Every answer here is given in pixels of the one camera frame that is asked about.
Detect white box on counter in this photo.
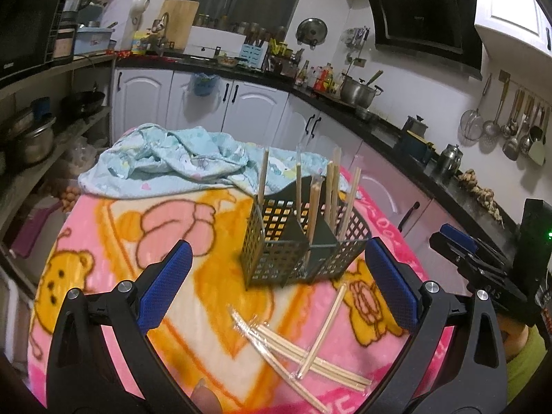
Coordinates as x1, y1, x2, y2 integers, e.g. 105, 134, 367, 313
184, 26, 246, 58

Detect steel kettle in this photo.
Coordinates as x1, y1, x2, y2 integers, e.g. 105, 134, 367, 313
437, 144, 463, 176

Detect hanging light green spatula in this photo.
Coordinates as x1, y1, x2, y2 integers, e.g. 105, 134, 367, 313
529, 107, 551, 166

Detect person's right hand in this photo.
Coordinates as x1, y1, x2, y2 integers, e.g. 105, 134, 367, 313
497, 314, 530, 361

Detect light blue knife block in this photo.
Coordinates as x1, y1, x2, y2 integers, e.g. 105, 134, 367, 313
239, 43, 268, 69

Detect light blue dish tray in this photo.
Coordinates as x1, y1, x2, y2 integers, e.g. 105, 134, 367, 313
74, 27, 113, 55

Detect white upper cabinet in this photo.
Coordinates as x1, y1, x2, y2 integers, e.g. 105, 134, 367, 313
475, 0, 551, 57

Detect green right sleeve forearm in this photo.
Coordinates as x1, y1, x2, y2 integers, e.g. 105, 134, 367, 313
506, 326, 546, 404

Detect hanging wire strainer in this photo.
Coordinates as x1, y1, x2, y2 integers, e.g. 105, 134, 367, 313
460, 74, 492, 141

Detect wooden cutting board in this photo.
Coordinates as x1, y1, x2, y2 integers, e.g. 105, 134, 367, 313
159, 0, 199, 50

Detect black range hood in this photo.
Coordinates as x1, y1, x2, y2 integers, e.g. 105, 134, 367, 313
368, 0, 483, 80

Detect dark teal yellow rimmed container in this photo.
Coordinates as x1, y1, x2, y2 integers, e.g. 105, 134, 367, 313
398, 131, 435, 166

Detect hanging steel ladle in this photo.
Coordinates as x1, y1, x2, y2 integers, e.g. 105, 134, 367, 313
483, 80, 510, 138

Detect steel stock pot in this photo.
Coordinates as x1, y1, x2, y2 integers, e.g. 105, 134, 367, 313
339, 70, 384, 108

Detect black wok on shelf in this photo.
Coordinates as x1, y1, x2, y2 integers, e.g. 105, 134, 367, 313
59, 91, 106, 118

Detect wall mounted steel lid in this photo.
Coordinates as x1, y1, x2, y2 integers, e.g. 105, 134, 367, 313
296, 18, 328, 50

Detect dark green utensil basket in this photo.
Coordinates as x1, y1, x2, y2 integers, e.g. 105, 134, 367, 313
239, 177, 372, 289

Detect red sauce bottle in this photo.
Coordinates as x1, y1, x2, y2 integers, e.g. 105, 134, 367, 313
313, 63, 333, 92

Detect wooden shelf rack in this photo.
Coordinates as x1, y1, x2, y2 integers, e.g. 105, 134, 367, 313
0, 53, 115, 268

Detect garlic pile on counter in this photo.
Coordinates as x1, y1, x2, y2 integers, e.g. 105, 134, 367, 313
457, 169, 504, 227

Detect wooden chopstick pair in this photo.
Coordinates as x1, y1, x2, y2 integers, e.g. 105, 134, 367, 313
338, 167, 361, 241

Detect light blue patterned cloth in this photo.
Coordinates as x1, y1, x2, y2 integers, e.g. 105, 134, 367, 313
78, 124, 329, 200

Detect white lower cabinets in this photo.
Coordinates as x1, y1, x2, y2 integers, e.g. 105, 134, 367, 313
111, 68, 460, 285

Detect white hanging kettle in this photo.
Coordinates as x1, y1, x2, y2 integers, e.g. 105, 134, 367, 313
130, 0, 150, 18

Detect pink cartoon blanket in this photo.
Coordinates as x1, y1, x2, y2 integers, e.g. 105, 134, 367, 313
28, 188, 408, 413

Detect steel pot on shelf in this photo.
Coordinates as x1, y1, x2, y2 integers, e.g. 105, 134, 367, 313
16, 114, 56, 166

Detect black microwave oven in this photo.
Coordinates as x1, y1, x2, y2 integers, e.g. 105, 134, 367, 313
0, 0, 65, 79

